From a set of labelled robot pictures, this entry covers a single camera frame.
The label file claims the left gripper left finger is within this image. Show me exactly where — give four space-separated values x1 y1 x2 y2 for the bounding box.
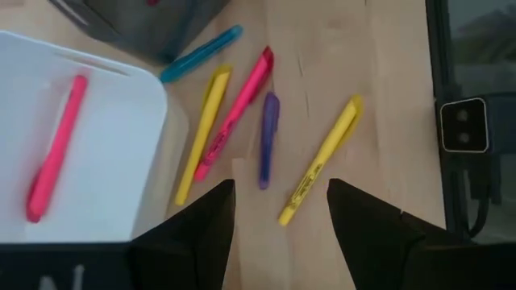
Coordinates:
128 179 237 290

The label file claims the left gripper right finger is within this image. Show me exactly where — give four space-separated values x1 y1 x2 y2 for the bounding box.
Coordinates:
326 178 448 290

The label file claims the yellow highlighter marker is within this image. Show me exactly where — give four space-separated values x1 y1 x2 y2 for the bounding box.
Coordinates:
277 94 365 227
173 64 234 207

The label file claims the white plastic bin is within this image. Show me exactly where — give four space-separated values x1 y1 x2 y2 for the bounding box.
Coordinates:
0 30 190 245

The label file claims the purple highlighter marker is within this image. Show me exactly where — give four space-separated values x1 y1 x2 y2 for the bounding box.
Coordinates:
257 91 281 191

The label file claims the teal highlighter marker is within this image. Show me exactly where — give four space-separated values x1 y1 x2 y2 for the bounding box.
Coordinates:
159 23 245 85

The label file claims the dark grey translucent bin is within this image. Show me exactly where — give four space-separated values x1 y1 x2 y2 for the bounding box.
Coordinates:
48 0 231 65

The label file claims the black camera cable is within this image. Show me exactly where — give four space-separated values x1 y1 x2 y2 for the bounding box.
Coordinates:
463 152 504 239

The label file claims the black table-level camera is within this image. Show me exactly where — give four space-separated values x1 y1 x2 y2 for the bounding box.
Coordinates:
438 96 491 155

